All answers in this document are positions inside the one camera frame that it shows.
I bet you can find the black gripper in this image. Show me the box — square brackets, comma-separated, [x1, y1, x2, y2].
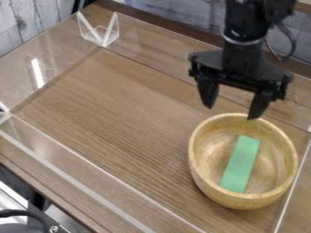
[188, 31, 291, 120]

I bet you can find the green rectangular block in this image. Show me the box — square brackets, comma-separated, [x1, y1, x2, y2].
[219, 136, 261, 193]

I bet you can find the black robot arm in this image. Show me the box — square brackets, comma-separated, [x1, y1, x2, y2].
[188, 0, 296, 119]

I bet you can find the wooden bowl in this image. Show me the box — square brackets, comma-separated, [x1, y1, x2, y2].
[188, 113, 299, 210]

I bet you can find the clear acrylic tray wall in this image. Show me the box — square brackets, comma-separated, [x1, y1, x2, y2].
[0, 6, 311, 233]

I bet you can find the black metal bracket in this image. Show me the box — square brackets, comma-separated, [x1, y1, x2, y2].
[27, 203, 61, 233]

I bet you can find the black cable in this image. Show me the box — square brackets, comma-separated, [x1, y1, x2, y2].
[0, 208, 47, 231]

